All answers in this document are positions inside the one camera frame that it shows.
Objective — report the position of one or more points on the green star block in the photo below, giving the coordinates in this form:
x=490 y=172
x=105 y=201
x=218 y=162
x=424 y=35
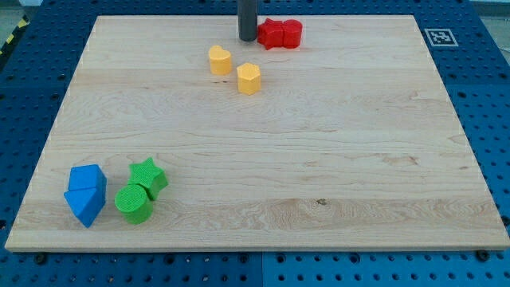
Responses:
x=149 y=176

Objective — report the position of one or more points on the green cylinder block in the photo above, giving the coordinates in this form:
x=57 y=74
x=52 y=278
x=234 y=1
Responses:
x=133 y=203

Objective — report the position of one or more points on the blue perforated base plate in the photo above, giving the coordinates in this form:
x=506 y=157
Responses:
x=42 y=61

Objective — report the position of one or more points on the light wooden board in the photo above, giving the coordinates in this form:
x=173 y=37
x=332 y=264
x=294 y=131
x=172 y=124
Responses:
x=351 y=144

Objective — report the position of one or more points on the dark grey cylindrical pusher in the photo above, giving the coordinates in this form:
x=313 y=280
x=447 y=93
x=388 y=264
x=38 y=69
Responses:
x=247 y=19

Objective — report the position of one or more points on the red star block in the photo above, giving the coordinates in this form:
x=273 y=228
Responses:
x=270 y=33

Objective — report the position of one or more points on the white fiducial marker tag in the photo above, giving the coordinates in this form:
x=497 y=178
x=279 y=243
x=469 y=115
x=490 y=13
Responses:
x=440 y=37

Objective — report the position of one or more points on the red rounded block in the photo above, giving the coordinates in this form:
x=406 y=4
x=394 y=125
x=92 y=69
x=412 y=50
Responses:
x=292 y=29

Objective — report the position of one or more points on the blue triangle block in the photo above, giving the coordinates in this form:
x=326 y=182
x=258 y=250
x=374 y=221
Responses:
x=86 y=204

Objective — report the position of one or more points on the yellow heart block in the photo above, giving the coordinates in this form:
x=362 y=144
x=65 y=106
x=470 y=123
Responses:
x=220 y=60

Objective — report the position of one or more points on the blue cube block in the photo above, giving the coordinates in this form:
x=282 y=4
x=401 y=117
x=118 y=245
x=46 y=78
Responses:
x=86 y=177

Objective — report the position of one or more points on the yellow hexagon block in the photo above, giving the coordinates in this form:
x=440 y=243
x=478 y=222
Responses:
x=248 y=78

